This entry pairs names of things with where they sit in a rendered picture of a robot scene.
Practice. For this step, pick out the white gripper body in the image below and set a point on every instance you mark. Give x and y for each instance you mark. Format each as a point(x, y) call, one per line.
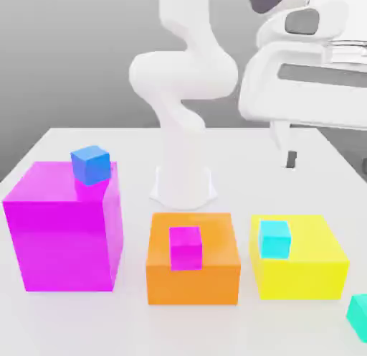
point(258, 103)

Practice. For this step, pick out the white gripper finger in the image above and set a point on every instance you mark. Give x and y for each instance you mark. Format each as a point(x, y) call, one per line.
point(365, 165)
point(282, 137)

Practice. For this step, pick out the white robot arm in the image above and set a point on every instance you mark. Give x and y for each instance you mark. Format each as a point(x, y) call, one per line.
point(183, 80)

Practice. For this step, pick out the small cyan cube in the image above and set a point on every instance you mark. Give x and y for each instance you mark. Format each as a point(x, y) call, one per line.
point(275, 241)

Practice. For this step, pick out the small magenta cube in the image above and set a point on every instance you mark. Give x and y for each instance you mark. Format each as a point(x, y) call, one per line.
point(186, 249)

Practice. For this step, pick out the small teal cube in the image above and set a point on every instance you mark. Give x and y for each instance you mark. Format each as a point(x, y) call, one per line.
point(359, 315)

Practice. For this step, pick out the small blue cube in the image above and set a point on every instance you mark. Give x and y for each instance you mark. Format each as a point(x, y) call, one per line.
point(90, 165)

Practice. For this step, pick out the large yellow box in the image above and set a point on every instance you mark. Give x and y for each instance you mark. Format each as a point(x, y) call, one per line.
point(312, 275)

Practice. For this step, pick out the large orange box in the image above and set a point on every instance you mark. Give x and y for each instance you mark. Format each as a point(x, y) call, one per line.
point(192, 287)

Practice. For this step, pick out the large magenta box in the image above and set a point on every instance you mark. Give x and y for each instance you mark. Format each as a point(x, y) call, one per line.
point(61, 241)

